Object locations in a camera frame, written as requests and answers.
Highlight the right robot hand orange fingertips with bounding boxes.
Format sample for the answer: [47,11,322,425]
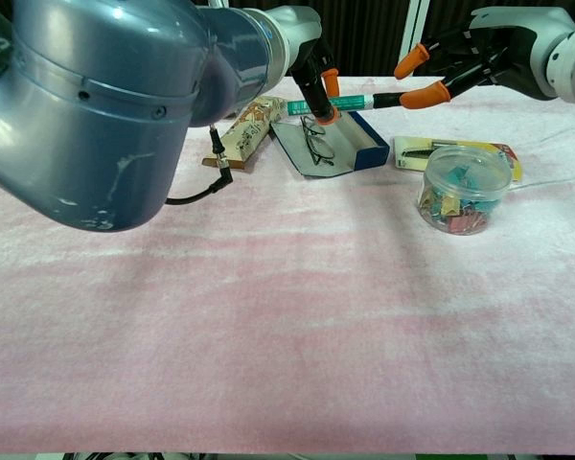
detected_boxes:
[393,5,575,111]

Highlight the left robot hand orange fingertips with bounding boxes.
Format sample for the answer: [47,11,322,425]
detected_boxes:
[280,5,342,127]

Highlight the green marker pen body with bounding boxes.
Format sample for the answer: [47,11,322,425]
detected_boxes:
[286,93,376,119]

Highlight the black curtain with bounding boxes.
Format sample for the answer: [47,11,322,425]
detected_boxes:
[315,0,575,78]

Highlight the thin-framed eyeglasses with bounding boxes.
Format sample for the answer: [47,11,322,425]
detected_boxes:
[298,114,337,169]

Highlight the blue open glasses case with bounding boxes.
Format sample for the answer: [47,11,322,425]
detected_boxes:
[268,110,391,179]

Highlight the beige printed snack packet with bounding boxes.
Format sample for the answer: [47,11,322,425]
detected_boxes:
[201,95,289,173]

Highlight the yellow blister pack card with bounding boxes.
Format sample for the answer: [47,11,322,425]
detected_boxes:
[393,135,525,183]

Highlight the clear jar of binder clips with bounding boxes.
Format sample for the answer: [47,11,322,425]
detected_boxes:
[416,145,516,236]

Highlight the pink fuzzy table cloth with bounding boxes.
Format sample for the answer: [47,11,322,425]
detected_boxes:
[0,74,575,456]

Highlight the black cable with angled plug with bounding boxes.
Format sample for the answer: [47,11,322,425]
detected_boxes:
[165,123,235,207]

